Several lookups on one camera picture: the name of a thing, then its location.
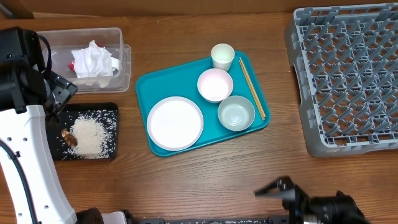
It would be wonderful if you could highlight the red snack wrapper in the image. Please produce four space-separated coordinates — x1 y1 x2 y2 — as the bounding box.
68 61 75 72

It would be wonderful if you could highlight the white napkin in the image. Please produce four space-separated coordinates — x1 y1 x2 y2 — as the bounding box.
71 40 120 78

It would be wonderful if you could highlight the brown food scrap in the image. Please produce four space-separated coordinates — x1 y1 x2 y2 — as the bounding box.
61 129 78 147

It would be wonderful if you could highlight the white rice pile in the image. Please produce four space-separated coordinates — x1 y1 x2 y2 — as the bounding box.
58 110 118 160

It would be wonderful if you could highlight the grey bowl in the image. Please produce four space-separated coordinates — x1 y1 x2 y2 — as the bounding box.
218 96 256 131

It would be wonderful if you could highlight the white round plate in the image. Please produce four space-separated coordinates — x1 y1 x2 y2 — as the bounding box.
146 96 204 151

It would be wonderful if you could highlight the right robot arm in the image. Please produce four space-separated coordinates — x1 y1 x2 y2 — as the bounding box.
254 176 370 224

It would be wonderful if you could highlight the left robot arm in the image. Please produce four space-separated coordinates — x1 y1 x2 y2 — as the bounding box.
1 27 136 223

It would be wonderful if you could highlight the grey dishwasher rack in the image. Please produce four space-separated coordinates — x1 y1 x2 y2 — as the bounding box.
284 2 397 157

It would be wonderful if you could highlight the black plastic tray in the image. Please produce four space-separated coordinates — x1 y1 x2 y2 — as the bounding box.
46 103 119 161

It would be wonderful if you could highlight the clear plastic bin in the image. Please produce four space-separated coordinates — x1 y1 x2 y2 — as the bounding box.
38 27 132 94

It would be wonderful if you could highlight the pink bowl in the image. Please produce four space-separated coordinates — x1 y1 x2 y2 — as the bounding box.
197 68 234 103

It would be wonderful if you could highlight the teal serving tray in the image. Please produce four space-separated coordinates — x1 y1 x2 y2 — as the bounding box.
136 51 271 152

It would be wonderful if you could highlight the white paper cup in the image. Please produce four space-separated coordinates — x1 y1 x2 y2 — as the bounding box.
211 44 235 72

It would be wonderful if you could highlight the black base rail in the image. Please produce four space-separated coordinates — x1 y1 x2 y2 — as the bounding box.
134 215 289 224

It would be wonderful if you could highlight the black cable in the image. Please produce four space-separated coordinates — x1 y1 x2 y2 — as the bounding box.
0 139 40 224

